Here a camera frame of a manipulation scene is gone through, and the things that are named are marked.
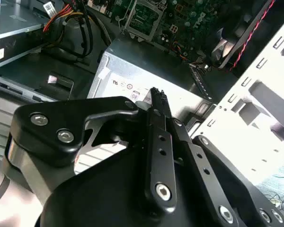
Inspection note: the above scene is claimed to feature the metal socket cover frame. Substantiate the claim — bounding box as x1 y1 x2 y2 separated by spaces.
118 0 168 43

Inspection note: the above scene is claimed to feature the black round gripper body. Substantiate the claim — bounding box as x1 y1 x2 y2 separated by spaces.
39 146 220 227

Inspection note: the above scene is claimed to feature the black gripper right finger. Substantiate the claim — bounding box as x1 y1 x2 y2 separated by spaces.
160 89 284 227

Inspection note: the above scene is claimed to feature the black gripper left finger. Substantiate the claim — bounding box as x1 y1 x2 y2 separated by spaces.
3 87 178 214

